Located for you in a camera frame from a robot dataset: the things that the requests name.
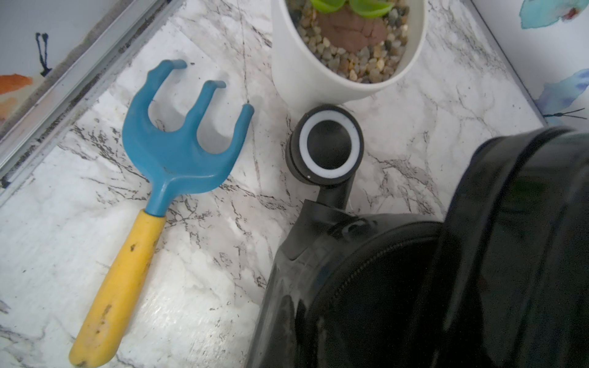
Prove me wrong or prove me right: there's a black white space suitcase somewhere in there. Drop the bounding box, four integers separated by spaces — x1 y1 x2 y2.
245 105 588 367

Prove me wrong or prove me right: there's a blue yellow garden hand rake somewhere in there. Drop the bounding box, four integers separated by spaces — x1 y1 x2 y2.
68 59 255 367

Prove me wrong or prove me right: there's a white pot succulent plant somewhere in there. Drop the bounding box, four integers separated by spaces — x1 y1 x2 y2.
271 1 427 110

